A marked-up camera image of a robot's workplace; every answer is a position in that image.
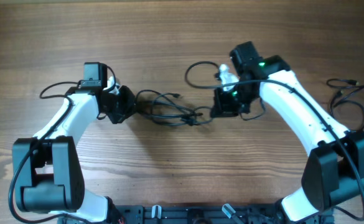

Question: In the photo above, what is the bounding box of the black thick USB cable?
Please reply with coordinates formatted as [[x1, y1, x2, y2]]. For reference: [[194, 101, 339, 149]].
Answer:
[[134, 89, 215, 127]]

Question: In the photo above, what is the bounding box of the black thin USB cable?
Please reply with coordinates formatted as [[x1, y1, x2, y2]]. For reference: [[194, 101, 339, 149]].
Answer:
[[325, 78, 364, 134]]

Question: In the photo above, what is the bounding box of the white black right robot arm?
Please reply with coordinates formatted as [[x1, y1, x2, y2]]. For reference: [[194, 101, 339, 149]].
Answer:
[[210, 42, 364, 222]]

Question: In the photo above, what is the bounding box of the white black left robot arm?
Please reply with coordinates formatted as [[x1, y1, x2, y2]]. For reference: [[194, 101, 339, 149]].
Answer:
[[8, 62, 135, 223]]

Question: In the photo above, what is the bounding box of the black right camera cable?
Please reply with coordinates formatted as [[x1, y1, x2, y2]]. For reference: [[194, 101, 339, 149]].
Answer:
[[184, 60, 364, 222]]

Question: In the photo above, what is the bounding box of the black camera cable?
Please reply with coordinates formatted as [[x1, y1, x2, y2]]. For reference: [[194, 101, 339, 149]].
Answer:
[[7, 81, 83, 224], [184, 60, 364, 222]]

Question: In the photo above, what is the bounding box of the black left camera cable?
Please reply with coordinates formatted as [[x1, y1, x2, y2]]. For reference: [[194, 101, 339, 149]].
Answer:
[[7, 81, 83, 224]]

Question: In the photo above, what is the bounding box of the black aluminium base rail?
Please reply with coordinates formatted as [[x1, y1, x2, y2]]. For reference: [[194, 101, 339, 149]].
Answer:
[[57, 203, 335, 224]]

